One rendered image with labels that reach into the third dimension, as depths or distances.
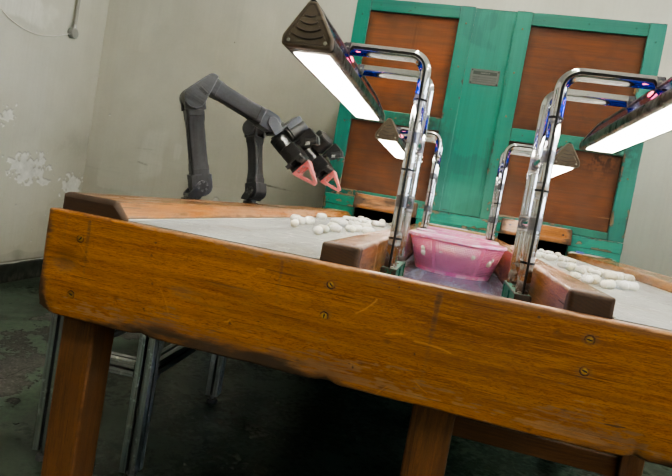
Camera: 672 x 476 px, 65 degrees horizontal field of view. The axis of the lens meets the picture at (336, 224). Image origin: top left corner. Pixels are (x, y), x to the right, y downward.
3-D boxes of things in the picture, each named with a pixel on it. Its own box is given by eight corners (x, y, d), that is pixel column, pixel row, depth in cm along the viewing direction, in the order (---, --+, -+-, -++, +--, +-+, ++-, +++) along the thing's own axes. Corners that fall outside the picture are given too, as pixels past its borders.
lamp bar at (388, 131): (374, 137, 175) (378, 115, 174) (394, 157, 235) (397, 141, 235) (398, 141, 173) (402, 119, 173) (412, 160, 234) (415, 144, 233)
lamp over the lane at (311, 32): (280, 44, 80) (288, -4, 80) (354, 118, 141) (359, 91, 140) (330, 50, 78) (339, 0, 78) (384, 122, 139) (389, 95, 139)
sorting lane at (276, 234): (125, 233, 79) (127, 219, 79) (351, 221, 256) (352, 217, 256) (316, 272, 73) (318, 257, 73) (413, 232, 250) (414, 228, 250)
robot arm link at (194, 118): (208, 193, 169) (199, 88, 164) (213, 195, 163) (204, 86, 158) (188, 195, 167) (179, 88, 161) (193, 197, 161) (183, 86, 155)
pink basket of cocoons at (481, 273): (399, 267, 136) (405, 231, 136) (407, 259, 162) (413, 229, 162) (505, 288, 131) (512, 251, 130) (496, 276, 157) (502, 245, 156)
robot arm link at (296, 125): (302, 134, 183) (285, 103, 178) (313, 133, 175) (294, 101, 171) (276, 152, 179) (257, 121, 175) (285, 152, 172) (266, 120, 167)
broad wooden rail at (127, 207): (45, 307, 83) (62, 190, 82) (323, 245, 259) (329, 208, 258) (111, 323, 80) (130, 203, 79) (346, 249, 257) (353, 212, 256)
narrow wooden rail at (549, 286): (553, 374, 67) (570, 288, 66) (481, 259, 243) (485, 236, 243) (600, 384, 66) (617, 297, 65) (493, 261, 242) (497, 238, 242)
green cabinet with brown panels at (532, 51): (324, 191, 259) (358, -5, 254) (346, 195, 313) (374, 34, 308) (623, 243, 230) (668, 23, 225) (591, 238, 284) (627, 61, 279)
